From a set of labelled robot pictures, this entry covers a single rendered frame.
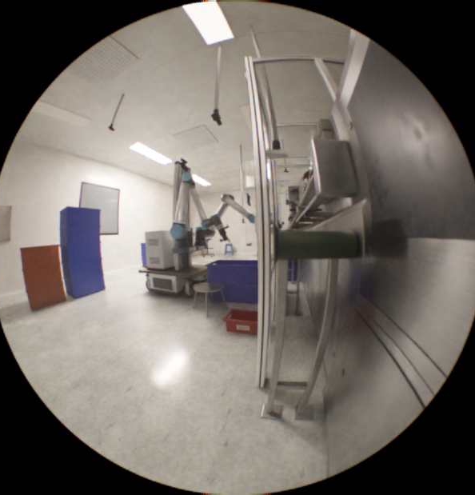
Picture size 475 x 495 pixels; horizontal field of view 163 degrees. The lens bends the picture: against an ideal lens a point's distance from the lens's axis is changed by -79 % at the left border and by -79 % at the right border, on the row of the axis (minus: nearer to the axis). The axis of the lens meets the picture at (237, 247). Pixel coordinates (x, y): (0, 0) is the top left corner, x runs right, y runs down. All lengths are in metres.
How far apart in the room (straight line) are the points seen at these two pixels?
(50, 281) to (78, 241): 0.70
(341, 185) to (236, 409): 0.91
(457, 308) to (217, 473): 0.73
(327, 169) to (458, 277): 0.38
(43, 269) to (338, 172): 2.74
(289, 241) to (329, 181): 0.23
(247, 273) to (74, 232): 2.35
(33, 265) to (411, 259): 2.77
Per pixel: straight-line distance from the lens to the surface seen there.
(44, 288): 2.60
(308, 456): 0.78
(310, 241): 0.30
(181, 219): 1.80
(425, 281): 0.28
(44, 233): 3.91
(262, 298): 0.62
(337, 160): 0.49
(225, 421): 0.82
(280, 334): 0.49
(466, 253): 0.23
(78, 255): 2.65
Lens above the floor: 0.73
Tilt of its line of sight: 4 degrees down
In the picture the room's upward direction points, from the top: 2 degrees counter-clockwise
